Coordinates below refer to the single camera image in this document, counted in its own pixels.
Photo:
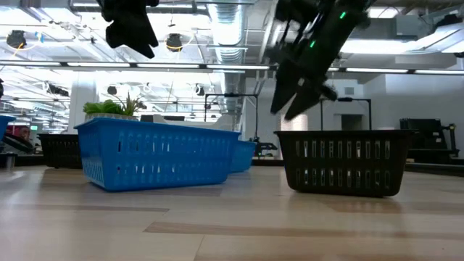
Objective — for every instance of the silver ceiling air duct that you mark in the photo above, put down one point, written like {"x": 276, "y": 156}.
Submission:
{"x": 226, "y": 36}

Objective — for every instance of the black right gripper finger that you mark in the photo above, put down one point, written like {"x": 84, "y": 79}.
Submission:
{"x": 284, "y": 87}
{"x": 304, "y": 101}

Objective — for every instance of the black camera stand frame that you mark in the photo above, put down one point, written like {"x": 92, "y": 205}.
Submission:
{"x": 344, "y": 99}
{"x": 232, "y": 95}

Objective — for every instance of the ceiling light strip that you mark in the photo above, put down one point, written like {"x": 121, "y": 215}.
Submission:
{"x": 438, "y": 72}
{"x": 98, "y": 65}
{"x": 168, "y": 66}
{"x": 237, "y": 67}
{"x": 29, "y": 64}
{"x": 377, "y": 70}

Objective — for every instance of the black table frame rail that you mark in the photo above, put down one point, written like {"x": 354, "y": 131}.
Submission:
{"x": 435, "y": 169}

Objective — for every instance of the green plant in white pot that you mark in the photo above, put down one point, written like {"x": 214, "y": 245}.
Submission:
{"x": 105, "y": 108}

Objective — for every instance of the blue plastic slotted basket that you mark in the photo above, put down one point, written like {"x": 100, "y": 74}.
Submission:
{"x": 156, "y": 181}
{"x": 5, "y": 125}
{"x": 243, "y": 156}

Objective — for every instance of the black background robot arm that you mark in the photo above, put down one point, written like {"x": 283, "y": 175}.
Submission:
{"x": 266, "y": 146}

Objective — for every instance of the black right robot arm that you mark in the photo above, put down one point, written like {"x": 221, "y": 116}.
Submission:
{"x": 348, "y": 18}

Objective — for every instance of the large ceiling light panel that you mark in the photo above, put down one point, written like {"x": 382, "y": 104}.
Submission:
{"x": 391, "y": 46}

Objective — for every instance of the person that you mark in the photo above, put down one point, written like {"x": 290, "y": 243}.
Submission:
{"x": 23, "y": 133}

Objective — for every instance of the black shelf rack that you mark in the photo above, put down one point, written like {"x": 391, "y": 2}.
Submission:
{"x": 427, "y": 137}

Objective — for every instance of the grey metal post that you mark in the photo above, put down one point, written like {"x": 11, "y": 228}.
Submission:
{"x": 8, "y": 161}

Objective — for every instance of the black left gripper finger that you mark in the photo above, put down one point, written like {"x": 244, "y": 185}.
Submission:
{"x": 116, "y": 36}
{"x": 143, "y": 40}

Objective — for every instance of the black plastic slotted basket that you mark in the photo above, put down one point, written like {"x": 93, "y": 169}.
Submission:
{"x": 344, "y": 188}
{"x": 59, "y": 152}

